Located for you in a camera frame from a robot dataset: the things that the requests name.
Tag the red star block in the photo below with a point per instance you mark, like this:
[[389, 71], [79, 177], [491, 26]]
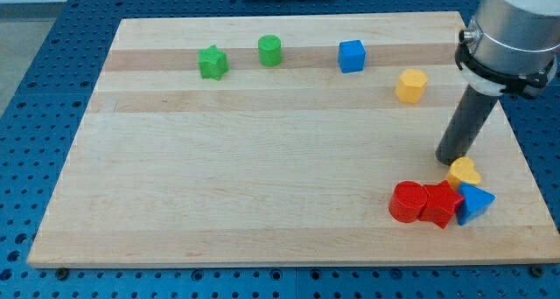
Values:
[[442, 203]]

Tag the red cylinder block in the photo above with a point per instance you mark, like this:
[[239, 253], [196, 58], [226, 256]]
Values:
[[407, 202]]

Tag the yellow hexagon block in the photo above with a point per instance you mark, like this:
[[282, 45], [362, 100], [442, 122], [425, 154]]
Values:
[[411, 86]]

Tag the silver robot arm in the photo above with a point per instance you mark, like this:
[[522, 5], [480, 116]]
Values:
[[510, 46]]

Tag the wooden board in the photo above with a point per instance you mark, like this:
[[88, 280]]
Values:
[[289, 165]]

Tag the green cylinder block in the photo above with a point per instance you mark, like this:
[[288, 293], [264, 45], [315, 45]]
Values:
[[270, 50]]

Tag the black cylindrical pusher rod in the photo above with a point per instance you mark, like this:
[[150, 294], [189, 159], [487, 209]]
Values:
[[470, 115]]

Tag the green star block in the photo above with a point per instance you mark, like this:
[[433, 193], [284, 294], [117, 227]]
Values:
[[213, 63]]

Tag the yellow heart block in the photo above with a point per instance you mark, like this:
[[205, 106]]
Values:
[[462, 170]]

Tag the blue cube block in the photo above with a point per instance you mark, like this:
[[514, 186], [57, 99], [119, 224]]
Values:
[[351, 56]]

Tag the blue triangle block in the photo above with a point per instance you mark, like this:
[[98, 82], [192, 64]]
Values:
[[476, 202]]

